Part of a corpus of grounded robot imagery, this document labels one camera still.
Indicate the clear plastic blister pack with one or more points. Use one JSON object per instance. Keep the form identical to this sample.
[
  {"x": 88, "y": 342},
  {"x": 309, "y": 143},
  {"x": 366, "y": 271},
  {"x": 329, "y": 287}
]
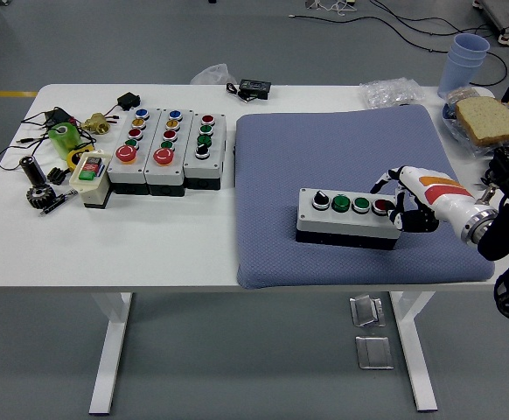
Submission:
[{"x": 388, "y": 92}]

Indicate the brass valve fitting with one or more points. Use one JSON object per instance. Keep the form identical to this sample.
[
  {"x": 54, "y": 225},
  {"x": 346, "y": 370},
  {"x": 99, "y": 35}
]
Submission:
[{"x": 96, "y": 123}]

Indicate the five-button emergency stop box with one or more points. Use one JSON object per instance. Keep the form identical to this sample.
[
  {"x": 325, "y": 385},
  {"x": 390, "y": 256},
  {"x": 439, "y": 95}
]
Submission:
[
  {"x": 129, "y": 153},
  {"x": 167, "y": 153}
]

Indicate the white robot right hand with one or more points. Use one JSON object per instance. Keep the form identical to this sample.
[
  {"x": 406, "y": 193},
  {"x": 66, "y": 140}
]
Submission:
[{"x": 444, "y": 203}]

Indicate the white table leg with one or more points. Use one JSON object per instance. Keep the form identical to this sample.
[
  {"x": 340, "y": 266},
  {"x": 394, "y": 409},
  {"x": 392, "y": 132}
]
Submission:
[
  {"x": 414, "y": 345},
  {"x": 110, "y": 350}
]

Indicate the silver floor socket plate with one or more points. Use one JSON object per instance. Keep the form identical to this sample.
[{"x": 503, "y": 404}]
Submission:
[
  {"x": 374, "y": 352},
  {"x": 367, "y": 311}
]

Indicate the clear plastic bag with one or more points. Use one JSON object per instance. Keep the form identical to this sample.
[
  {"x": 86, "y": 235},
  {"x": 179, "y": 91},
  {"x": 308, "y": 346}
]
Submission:
[{"x": 211, "y": 75}]

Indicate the black pen tool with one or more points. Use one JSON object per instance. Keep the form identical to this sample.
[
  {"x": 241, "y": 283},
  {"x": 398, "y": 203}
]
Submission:
[{"x": 57, "y": 203}]

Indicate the cream switch box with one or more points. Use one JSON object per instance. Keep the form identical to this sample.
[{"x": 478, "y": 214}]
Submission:
[{"x": 92, "y": 177}]

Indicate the stacked blue plastic cups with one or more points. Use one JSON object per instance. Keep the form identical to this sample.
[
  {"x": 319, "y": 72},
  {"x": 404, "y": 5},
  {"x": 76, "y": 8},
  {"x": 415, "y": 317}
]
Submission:
[{"x": 462, "y": 65}]

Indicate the small black adapter block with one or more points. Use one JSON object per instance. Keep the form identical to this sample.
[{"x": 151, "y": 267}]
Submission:
[{"x": 128, "y": 100}]

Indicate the green plastic cylinder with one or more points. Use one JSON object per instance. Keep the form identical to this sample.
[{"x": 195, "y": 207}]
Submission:
[{"x": 63, "y": 137}]

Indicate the slice of bread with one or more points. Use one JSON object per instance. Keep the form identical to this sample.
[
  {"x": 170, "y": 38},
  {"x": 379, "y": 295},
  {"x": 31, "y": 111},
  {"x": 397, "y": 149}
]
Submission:
[{"x": 490, "y": 120}]

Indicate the blue-grey quilted mat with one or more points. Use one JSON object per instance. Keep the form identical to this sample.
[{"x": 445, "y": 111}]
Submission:
[{"x": 350, "y": 192}]

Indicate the black steel gear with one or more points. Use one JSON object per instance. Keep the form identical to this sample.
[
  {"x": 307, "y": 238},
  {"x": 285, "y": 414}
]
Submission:
[{"x": 40, "y": 197}]

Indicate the four-button control box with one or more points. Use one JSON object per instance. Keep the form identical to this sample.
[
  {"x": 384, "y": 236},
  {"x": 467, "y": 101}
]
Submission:
[
  {"x": 346, "y": 221},
  {"x": 204, "y": 149}
]

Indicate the small black heatsink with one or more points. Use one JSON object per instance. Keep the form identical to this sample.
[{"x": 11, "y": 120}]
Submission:
[{"x": 56, "y": 175}]

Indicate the black cylinder capacitor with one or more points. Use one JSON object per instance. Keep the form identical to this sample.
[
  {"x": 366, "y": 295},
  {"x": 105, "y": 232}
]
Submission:
[{"x": 32, "y": 170}]

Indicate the black electronic module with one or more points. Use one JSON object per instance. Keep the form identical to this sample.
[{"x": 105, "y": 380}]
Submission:
[{"x": 254, "y": 88}]

